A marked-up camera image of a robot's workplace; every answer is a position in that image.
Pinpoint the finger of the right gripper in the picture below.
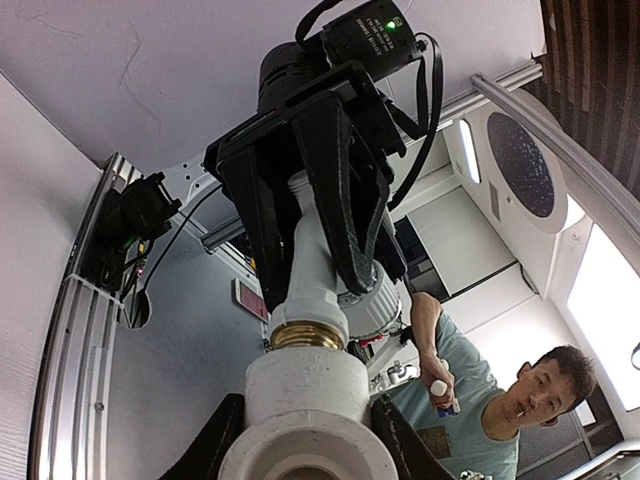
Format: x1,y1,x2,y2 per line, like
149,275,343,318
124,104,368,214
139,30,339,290
293,93,389,294
219,147,290,312

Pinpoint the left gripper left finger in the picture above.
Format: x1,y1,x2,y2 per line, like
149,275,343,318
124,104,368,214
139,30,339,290
164,393,245,480

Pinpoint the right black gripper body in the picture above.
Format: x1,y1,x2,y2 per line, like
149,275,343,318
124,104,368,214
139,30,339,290
203,42,406,200

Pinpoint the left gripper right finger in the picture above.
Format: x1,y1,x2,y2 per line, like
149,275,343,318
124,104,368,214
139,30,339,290
370,394,450,480

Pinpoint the white elbow fitting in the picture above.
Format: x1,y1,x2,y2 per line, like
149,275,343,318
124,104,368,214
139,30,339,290
218,347,398,479

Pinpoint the white faucet chrome knob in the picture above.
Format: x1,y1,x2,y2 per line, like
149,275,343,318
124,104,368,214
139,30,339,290
269,172,402,350

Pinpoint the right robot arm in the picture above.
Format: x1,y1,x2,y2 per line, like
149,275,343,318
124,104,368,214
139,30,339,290
203,1,444,310

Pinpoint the man in teal shirt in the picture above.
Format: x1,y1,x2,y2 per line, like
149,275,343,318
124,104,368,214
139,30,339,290
397,293,596,479

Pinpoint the pink smartphone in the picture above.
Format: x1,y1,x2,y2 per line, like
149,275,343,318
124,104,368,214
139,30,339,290
232,278,270,324

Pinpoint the round speckled ceiling panel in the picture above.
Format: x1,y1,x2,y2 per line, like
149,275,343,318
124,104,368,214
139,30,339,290
487,112,555,218

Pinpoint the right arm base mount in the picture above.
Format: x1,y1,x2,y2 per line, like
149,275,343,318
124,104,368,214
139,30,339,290
80,172,182,293

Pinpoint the aluminium front rail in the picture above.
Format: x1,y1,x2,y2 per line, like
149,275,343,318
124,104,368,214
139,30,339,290
27,153,141,479

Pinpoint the aluminium overhead frame beam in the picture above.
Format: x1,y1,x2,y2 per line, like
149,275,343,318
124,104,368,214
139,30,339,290
441,59,639,270

